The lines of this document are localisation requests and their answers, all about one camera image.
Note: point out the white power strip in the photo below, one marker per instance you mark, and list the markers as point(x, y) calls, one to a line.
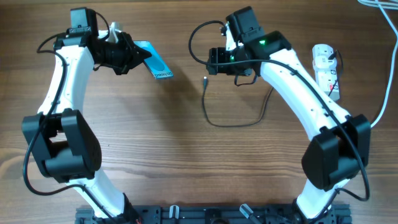
point(327, 80)

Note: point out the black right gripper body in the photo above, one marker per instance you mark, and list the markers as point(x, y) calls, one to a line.
point(229, 62)

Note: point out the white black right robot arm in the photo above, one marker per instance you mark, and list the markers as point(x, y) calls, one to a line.
point(339, 142)

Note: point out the white charger adapter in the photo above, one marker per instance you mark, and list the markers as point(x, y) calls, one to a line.
point(322, 62)

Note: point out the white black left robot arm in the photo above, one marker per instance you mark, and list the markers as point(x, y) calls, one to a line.
point(59, 139)

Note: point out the teal screen smartphone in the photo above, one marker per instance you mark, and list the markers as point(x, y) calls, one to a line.
point(154, 63)

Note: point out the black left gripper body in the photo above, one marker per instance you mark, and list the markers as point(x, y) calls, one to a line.
point(120, 56)

